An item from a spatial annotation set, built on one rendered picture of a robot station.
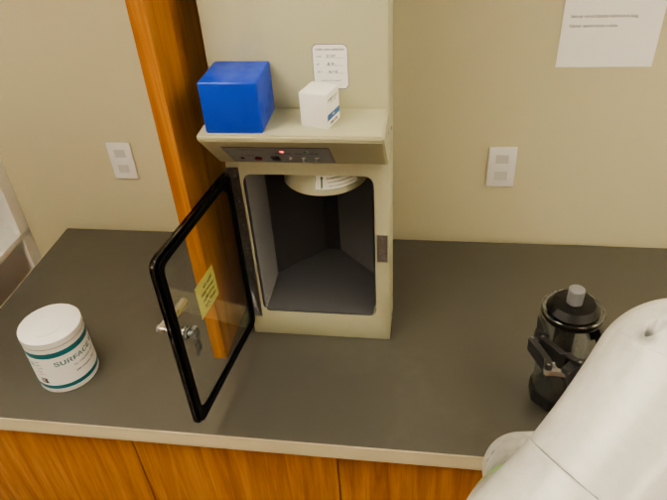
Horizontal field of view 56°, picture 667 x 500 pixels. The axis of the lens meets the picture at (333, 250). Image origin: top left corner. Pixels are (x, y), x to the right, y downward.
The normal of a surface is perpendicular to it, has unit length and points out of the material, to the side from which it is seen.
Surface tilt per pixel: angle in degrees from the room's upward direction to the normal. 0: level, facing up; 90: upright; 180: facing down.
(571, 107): 90
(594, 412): 43
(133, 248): 0
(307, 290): 0
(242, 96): 90
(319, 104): 90
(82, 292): 0
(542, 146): 90
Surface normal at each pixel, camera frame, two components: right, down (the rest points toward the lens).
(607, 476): -0.40, -0.29
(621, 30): -0.14, 0.59
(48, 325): -0.06, -0.80
